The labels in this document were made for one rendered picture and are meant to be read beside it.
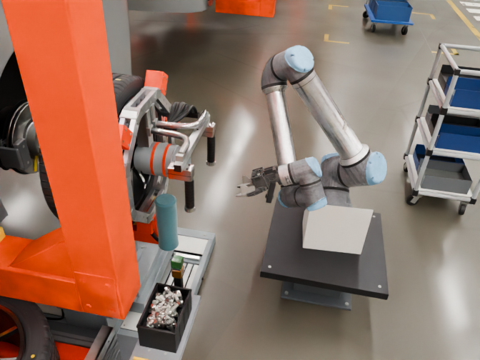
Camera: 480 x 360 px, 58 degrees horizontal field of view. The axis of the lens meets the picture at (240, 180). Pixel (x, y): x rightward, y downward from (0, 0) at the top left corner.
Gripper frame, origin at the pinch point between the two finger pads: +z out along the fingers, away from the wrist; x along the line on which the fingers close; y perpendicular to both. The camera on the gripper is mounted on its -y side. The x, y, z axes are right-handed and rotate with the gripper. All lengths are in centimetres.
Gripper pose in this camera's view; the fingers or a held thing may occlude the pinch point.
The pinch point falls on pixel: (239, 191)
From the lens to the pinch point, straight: 190.6
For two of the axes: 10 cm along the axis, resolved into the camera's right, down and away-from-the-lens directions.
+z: -9.2, 2.6, 3.0
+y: -3.8, -7.8, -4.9
